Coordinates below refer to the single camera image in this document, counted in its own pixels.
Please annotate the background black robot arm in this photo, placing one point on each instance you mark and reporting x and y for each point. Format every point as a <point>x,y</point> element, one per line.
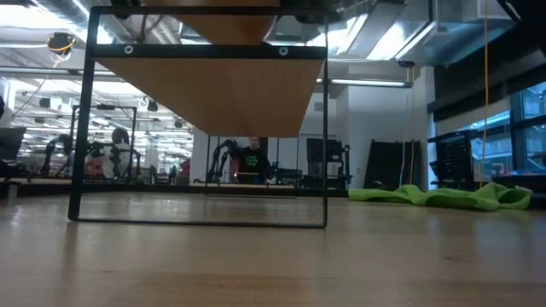
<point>57,151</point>
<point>222,155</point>

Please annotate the ceiling light tube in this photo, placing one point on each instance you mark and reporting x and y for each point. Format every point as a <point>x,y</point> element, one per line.
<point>367,82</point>

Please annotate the person in white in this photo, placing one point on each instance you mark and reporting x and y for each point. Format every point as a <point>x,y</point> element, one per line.
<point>121,158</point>

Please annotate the black equipment cabinet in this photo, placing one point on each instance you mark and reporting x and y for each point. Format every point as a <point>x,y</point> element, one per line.
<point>326,162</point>

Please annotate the person in black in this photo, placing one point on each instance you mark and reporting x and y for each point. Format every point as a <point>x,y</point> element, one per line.
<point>253,162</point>

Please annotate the black leaning panels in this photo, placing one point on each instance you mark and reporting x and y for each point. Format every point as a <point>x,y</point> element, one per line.
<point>390,164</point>

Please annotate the black pegboard rack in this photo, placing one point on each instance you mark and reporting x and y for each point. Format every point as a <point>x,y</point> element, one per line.
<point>454,158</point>

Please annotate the green cloth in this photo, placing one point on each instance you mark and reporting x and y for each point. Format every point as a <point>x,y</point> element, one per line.
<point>439,198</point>

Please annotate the dome security camera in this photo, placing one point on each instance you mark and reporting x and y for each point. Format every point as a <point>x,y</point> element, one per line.
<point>406,64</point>

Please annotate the silver air duct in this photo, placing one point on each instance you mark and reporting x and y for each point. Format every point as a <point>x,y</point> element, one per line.
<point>426,30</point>

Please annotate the wooden shelf with black frame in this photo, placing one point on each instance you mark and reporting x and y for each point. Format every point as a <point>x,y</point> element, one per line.
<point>213,94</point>

